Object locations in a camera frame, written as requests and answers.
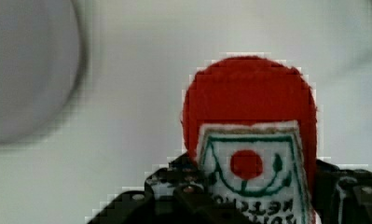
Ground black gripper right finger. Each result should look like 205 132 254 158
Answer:
312 160 372 224

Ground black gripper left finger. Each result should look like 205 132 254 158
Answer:
88 154 250 224

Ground red felt ketchup bottle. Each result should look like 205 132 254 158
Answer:
182 56 322 224

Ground round grey plate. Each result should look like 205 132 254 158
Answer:
0 0 82 144

